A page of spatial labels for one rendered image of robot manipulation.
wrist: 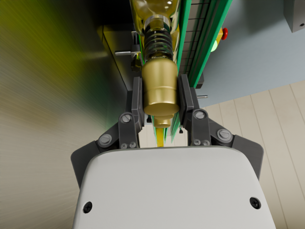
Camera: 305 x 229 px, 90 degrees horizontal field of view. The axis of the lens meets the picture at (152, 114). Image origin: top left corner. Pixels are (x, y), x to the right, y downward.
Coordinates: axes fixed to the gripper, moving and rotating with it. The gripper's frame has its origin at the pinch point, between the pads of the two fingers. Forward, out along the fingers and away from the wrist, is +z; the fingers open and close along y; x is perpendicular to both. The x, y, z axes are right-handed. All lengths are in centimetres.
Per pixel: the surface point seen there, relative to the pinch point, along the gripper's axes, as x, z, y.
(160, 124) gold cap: -14.4, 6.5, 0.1
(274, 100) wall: -152, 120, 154
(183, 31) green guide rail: -5.9, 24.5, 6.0
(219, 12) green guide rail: -3.1, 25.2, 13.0
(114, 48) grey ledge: -15.6, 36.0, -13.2
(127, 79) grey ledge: -33, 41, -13
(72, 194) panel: -10.3, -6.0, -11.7
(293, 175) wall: -179, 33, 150
